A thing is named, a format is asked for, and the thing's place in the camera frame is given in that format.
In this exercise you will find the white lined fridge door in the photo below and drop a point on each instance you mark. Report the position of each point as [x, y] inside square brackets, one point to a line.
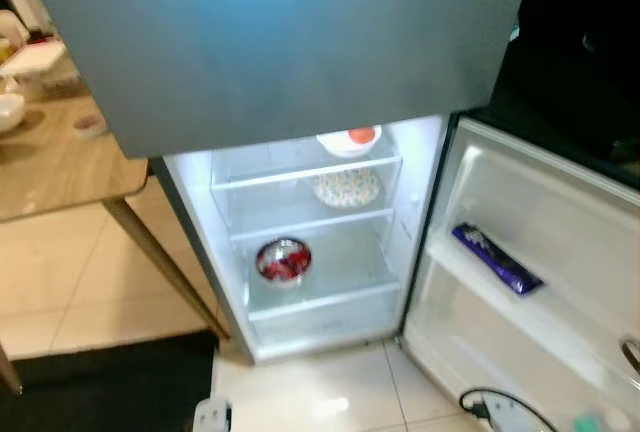
[560, 212]

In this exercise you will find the clear fridge shelf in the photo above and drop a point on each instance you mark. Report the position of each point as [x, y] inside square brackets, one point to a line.
[300, 224]
[260, 174]

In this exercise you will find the clear fridge crisper drawer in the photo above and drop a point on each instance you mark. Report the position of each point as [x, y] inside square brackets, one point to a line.
[320, 317]

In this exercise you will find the grey fridge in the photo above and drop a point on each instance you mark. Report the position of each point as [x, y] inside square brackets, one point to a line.
[280, 42]

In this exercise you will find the purple chocolate bar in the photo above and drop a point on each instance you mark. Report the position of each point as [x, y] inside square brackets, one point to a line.
[497, 260]

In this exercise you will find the black kitchen worktop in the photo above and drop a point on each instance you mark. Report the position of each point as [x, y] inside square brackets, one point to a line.
[580, 42]

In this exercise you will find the white green brush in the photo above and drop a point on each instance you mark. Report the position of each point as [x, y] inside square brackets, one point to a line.
[513, 32]

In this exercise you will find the green label plastic bottle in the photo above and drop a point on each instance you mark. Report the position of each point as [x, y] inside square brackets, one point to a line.
[585, 422]

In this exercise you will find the orange round fruit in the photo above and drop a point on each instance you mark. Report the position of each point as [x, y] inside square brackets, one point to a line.
[361, 135]

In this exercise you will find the patterned plate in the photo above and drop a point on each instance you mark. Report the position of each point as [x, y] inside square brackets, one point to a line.
[347, 189]

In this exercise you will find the white bowl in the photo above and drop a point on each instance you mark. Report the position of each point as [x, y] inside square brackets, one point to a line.
[335, 147]

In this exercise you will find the steel bowl with red food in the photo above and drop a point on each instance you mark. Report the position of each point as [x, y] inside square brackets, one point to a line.
[283, 260]

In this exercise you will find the black floor mat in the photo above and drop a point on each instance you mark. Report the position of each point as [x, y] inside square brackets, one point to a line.
[110, 387]

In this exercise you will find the wooden table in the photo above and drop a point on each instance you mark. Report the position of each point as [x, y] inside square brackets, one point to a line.
[50, 162]

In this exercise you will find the white food container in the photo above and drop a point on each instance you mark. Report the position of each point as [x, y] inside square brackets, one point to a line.
[35, 57]

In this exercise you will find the white rounded dish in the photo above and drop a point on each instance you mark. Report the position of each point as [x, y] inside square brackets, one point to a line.
[8, 110]

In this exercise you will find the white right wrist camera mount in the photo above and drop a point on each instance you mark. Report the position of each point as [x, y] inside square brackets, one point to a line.
[515, 422]

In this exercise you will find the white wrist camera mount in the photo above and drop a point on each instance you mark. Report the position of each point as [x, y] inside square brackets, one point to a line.
[515, 422]
[212, 416]

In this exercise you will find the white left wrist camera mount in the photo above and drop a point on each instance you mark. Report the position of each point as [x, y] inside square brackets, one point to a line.
[212, 416]

